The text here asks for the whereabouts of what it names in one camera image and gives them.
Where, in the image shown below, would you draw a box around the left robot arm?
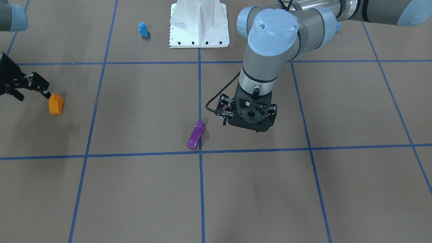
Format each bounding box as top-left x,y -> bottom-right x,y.
205,0 -> 431,132

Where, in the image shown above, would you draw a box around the orange trapezoid block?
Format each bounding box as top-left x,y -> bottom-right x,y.
48,93 -> 65,115

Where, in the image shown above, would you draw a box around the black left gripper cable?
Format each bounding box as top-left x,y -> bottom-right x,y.
205,0 -> 294,117

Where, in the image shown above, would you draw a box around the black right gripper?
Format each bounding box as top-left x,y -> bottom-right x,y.
0,52 -> 51,101

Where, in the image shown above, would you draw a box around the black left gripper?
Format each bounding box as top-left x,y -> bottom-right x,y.
219,85 -> 277,132

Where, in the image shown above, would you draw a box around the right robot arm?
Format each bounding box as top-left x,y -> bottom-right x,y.
0,0 -> 51,101

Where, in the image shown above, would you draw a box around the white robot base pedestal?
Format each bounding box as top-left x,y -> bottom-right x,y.
169,0 -> 230,48

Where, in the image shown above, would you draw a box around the small blue block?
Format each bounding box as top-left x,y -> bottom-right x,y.
138,22 -> 149,37

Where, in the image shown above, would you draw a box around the purple trapezoid block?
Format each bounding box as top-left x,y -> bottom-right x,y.
187,120 -> 206,150

